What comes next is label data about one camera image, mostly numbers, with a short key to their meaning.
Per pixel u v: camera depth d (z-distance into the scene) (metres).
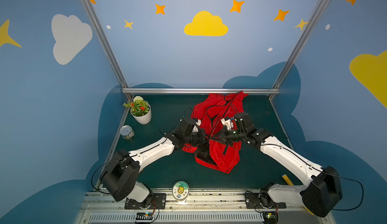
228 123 0.74
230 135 0.68
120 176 0.43
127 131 0.94
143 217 0.73
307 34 0.84
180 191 0.70
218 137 0.68
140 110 0.93
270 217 0.73
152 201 0.73
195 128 0.67
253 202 0.74
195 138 0.72
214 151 0.82
